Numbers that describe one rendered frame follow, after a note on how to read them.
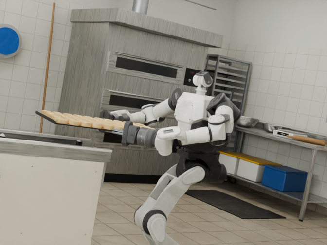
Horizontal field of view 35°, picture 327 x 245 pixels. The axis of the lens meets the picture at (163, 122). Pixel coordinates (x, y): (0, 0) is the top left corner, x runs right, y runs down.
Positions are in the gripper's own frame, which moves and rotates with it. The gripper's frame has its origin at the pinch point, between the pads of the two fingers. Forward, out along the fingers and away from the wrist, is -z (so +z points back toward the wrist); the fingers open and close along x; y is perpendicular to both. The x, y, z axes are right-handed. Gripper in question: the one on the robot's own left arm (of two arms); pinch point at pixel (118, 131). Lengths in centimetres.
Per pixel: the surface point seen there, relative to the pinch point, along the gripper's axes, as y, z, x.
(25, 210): 24, -29, -41
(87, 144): -22.4, -25.5, -12.2
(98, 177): 0.8, -6.2, -23.6
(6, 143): 32, -38, -12
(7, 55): -299, -279, 31
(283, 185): -418, 54, -66
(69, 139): -14.8, -32.8, -10.7
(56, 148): 15.8, -22.4, -12.0
